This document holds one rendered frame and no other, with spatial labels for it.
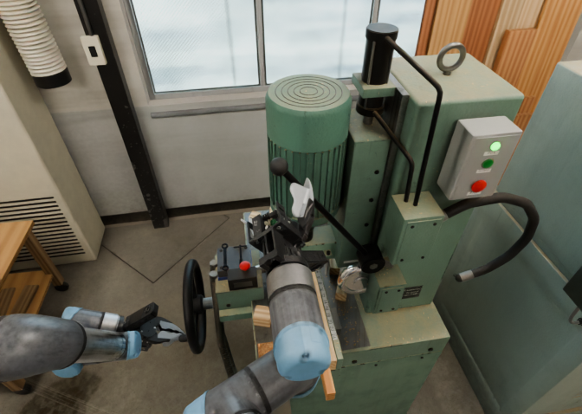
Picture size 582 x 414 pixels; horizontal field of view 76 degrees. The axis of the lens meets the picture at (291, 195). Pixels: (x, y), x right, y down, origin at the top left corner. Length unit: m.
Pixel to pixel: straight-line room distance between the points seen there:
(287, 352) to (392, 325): 0.75
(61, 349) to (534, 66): 2.49
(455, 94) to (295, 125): 0.31
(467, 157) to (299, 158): 0.32
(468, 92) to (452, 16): 1.39
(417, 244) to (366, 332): 0.42
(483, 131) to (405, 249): 0.30
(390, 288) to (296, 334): 0.48
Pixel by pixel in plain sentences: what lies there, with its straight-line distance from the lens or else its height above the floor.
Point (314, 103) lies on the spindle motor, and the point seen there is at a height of 1.51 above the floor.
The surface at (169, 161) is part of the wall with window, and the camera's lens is 2.41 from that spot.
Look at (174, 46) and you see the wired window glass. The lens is 2.15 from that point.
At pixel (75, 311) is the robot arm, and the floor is 0.86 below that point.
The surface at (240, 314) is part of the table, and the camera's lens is 1.15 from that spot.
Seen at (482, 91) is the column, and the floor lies 1.52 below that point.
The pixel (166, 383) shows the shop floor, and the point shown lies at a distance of 2.07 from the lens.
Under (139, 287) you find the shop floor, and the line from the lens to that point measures 2.40.
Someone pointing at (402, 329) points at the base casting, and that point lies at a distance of 1.24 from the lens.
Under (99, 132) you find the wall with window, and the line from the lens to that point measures 2.36.
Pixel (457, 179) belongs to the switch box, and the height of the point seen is 1.38.
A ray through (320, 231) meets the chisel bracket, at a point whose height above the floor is 1.07.
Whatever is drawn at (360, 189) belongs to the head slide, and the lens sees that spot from 0.87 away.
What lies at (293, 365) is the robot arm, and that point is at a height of 1.37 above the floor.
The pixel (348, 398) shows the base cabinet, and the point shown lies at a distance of 1.51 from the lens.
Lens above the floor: 1.85
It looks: 42 degrees down
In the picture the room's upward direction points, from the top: straight up
